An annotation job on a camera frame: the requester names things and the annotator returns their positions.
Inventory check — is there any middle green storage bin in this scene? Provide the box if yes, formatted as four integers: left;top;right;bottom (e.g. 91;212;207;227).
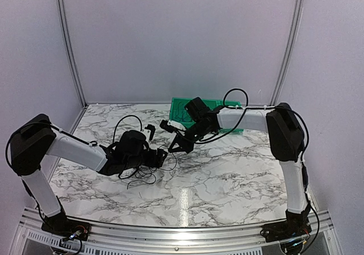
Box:
202;99;223;110

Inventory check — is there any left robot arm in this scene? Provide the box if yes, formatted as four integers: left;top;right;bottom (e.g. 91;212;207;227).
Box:
5;114;167;235

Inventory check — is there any black cable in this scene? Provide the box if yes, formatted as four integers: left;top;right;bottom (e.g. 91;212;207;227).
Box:
126;145;179;189

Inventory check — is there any left green storage bin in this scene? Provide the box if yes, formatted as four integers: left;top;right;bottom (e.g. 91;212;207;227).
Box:
169;97;193;125

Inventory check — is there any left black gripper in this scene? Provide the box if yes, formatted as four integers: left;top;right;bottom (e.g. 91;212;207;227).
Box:
124;148;167;170

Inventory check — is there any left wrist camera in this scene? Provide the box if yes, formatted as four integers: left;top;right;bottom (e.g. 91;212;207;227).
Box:
142;124;156;141

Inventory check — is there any front aluminium rail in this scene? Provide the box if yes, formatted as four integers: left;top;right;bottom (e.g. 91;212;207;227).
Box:
16;217;342;255

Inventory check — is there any light blue cable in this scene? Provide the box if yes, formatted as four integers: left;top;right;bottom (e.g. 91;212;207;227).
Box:
173;101;191;124

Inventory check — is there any right green storage bin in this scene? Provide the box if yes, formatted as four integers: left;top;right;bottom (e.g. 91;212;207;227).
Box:
219;100;243;134

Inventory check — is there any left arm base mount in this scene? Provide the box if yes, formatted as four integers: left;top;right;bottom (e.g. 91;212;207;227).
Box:
42;219;91;241

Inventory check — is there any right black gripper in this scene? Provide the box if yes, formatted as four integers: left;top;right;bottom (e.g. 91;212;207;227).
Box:
168;121;212;154

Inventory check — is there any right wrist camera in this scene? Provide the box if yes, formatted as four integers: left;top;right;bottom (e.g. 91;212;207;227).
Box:
159;120;187;133

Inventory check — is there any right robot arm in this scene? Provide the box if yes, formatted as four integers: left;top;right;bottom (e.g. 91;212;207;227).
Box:
160;97;313;237

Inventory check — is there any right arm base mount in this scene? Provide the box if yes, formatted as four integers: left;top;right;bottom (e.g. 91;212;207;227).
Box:
260;220;312;242

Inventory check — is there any green storage bin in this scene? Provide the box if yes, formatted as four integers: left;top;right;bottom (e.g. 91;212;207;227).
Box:
202;99;223;110
169;97;193;125
219;100;243;134

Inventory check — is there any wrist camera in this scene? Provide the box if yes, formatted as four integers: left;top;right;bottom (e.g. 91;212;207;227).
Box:
142;124;156;141
159;120;187;133

